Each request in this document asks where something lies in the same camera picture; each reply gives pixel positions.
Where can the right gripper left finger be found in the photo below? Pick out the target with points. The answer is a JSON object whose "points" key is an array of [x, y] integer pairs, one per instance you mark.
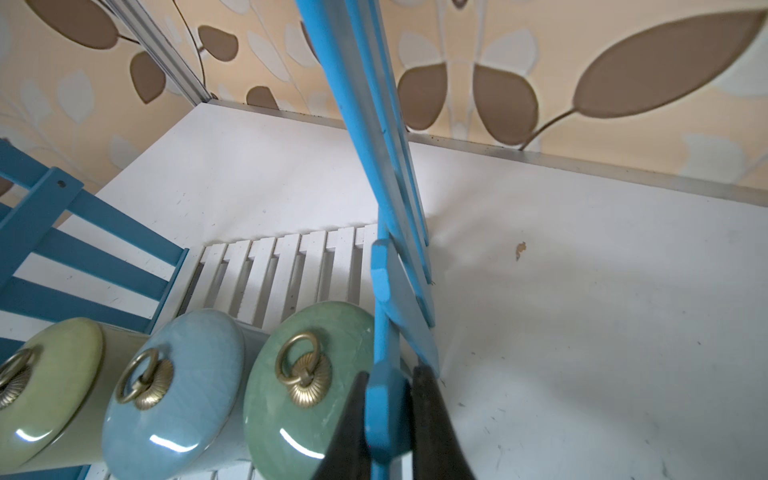
{"points": [[347, 456]]}

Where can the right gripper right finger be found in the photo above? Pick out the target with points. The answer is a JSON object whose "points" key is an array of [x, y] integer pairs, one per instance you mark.
{"points": [[436, 450]]}

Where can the blue-grey tea canister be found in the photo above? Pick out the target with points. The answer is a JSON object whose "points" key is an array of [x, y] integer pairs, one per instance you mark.
{"points": [[177, 408]]}

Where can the green tea canister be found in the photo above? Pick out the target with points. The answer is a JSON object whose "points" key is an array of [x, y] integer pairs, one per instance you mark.
{"points": [[299, 384]]}

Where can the yellow-green tea canister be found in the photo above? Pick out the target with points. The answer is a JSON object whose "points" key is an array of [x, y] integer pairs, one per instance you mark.
{"points": [[55, 391]]}

